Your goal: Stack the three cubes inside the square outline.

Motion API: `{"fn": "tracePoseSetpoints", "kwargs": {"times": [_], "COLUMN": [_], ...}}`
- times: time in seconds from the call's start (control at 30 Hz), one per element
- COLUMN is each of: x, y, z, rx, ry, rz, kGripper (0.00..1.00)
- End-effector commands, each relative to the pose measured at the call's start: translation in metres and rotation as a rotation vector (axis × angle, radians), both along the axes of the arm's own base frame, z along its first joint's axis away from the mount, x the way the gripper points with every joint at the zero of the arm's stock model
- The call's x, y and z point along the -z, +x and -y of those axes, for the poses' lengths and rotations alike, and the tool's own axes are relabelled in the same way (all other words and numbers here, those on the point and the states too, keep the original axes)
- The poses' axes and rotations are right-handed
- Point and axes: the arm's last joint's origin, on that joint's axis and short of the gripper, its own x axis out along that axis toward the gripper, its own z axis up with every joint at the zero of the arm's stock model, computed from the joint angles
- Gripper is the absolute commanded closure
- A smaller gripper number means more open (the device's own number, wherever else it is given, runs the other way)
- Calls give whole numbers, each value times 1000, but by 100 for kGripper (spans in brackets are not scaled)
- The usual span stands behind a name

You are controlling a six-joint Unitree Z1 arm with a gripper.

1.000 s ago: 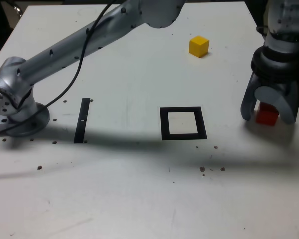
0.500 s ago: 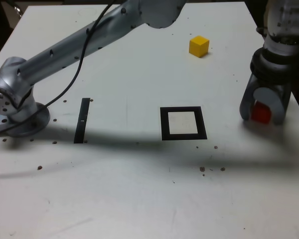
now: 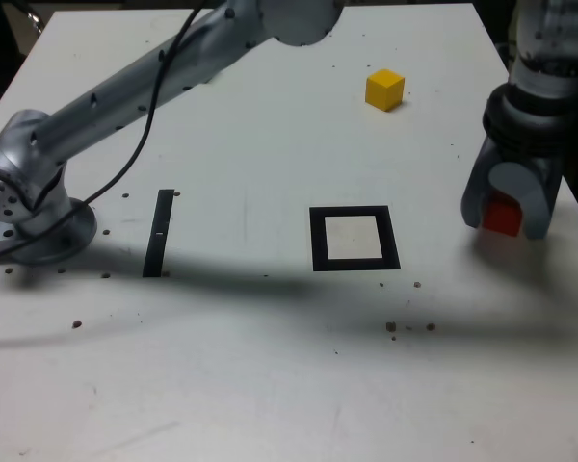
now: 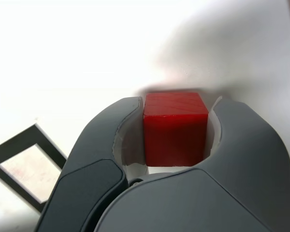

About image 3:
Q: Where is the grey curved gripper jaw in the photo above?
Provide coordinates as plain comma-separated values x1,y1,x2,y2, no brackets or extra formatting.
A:
460,138,501,229
490,155,565,241

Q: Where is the red cube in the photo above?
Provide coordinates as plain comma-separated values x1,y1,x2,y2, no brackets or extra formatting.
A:
481,192,523,238

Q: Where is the yellow cube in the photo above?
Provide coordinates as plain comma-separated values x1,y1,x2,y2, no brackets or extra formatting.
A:
364,68,407,113

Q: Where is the black tape square outline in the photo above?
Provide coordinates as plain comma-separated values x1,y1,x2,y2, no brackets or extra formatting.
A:
308,205,402,273

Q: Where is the black tape strip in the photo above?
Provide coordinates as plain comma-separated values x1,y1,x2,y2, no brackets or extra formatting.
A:
142,189,175,279

